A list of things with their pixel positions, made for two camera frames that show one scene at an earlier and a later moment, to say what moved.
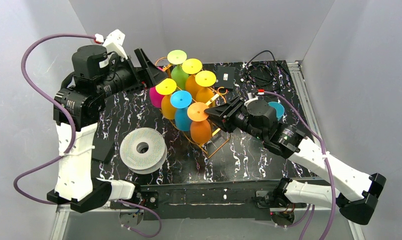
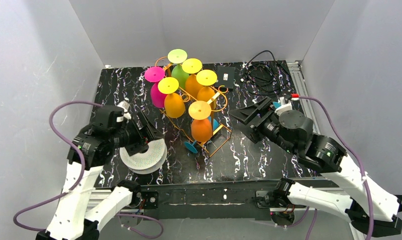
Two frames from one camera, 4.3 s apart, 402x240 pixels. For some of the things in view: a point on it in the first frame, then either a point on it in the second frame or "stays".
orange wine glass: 201,130 stays
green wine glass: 177,58 stays
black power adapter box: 224,77 stays
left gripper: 134,74 to 145,133
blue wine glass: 181,100 to 192,147
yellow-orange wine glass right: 204,79 stays
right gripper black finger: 225,110 to 246,115
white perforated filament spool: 143,151 stays
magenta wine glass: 156,98 stays
